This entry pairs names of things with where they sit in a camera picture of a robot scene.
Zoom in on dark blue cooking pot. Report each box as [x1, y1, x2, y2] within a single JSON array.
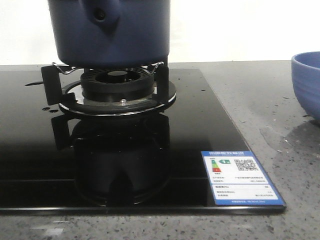
[[48, 0, 171, 69]]

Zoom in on black pot support grate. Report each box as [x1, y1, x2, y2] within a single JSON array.
[[41, 62, 170, 105]]

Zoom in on black round gas burner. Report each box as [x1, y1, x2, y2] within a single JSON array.
[[80, 69, 154, 103]]

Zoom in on blue energy efficiency label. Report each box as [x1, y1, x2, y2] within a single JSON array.
[[201, 151, 285, 207]]

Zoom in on black glass gas stove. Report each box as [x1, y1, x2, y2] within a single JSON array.
[[0, 69, 286, 215]]

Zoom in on light blue ribbed bowl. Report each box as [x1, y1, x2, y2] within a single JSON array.
[[291, 51, 320, 120]]

